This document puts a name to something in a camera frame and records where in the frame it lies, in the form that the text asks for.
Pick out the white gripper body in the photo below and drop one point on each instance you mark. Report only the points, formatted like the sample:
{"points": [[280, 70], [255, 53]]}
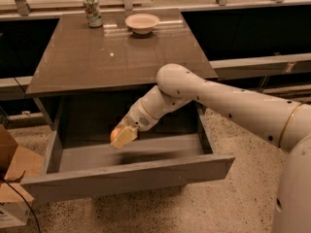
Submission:
{"points": [[138, 117]]}

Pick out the orange fruit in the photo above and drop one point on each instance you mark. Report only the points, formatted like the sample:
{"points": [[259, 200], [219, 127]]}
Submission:
{"points": [[114, 134]]}

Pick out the grey cabinet with glossy top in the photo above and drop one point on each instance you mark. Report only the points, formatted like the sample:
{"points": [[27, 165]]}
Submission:
{"points": [[79, 58]]}

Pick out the green soda can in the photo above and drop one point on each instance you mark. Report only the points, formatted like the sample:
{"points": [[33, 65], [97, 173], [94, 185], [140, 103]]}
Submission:
{"points": [[93, 15]]}

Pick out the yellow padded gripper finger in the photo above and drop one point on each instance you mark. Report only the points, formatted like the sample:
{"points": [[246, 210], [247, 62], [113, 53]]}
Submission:
{"points": [[126, 135]]}

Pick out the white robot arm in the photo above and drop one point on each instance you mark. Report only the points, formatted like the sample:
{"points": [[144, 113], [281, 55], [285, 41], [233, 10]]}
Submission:
{"points": [[283, 123]]}

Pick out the white ceramic bowl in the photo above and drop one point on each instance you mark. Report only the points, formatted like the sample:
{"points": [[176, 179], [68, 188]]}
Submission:
{"points": [[142, 23]]}

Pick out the brown cardboard box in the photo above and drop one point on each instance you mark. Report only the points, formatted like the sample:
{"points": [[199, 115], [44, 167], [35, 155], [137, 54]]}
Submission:
{"points": [[16, 162]]}

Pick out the open grey top drawer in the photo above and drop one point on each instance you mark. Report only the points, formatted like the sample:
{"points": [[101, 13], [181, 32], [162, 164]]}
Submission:
{"points": [[80, 162]]}

